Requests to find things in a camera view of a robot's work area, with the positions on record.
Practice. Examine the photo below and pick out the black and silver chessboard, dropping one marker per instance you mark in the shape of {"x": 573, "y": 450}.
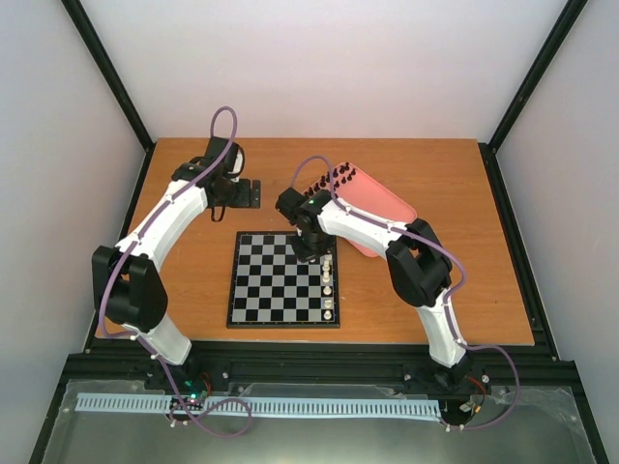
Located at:
{"x": 271, "y": 288}

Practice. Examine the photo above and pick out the light blue cable duct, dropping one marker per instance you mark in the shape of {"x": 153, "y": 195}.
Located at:
{"x": 262, "y": 407}

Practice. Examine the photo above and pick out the pink plastic tray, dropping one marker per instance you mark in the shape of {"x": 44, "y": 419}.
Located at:
{"x": 365, "y": 201}

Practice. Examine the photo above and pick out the frame post black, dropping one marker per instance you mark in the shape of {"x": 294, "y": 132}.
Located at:
{"x": 552, "y": 44}
{"x": 91, "y": 39}

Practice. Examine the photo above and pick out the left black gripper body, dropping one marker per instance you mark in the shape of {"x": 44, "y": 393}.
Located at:
{"x": 234, "y": 198}

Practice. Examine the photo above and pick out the black aluminium frame base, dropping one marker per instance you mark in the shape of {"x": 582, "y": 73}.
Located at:
{"x": 249, "y": 362}

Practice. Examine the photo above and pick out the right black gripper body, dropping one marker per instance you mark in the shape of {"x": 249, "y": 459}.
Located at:
{"x": 312, "y": 246}

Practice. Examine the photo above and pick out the right frame post black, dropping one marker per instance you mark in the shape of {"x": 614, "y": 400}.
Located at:
{"x": 552, "y": 44}

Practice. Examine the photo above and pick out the left frame post black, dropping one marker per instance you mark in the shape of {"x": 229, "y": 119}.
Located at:
{"x": 91, "y": 39}

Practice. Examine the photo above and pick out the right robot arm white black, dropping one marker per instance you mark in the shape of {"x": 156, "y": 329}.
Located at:
{"x": 419, "y": 268}

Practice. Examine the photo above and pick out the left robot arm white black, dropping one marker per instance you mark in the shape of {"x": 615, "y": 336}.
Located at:
{"x": 128, "y": 291}

